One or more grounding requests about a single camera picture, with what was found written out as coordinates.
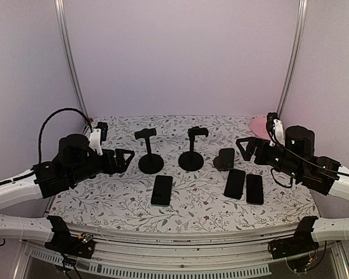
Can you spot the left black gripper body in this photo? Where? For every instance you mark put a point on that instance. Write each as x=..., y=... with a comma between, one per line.
x=109, y=168

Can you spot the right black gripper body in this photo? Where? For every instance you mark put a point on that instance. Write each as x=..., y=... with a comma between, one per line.
x=263, y=158

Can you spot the black phone stand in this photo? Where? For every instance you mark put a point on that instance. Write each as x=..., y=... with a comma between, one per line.
x=150, y=163
x=192, y=160

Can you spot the black phone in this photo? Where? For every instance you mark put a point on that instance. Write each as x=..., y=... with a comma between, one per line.
x=254, y=189
x=235, y=184
x=161, y=194

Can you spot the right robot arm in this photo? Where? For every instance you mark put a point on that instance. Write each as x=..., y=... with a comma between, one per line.
x=322, y=174

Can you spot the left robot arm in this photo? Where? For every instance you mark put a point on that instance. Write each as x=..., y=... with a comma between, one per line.
x=78, y=159

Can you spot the small black charging stand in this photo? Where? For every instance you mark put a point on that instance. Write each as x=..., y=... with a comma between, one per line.
x=225, y=159

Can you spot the pink plate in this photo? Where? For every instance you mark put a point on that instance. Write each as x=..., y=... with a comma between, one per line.
x=262, y=127

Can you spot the floral table mat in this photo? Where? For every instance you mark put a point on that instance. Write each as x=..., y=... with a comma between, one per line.
x=123, y=201

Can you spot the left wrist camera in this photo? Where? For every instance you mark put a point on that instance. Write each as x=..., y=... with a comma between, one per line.
x=97, y=136

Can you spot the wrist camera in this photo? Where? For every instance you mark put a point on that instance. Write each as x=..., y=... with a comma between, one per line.
x=274, y=128
x=97, y=136

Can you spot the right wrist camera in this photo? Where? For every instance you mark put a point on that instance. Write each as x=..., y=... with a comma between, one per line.
x=274, y=128

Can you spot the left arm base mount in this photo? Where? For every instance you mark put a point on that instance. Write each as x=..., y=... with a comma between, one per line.
x=64, y=243

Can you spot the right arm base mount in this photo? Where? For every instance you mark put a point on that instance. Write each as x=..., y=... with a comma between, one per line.
x=293, y=245

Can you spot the front aluminium rail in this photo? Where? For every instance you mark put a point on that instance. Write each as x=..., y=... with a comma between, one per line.
x=232, y=254

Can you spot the left aluminium frame post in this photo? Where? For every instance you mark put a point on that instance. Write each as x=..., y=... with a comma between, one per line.
x=67, y=48

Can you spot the aluminium frame post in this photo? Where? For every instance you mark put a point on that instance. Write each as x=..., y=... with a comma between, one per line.
x=67, y=48
x=295, y=49

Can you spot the right aluminium frame post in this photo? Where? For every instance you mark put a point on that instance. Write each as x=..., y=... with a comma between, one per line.
x=295, y=49

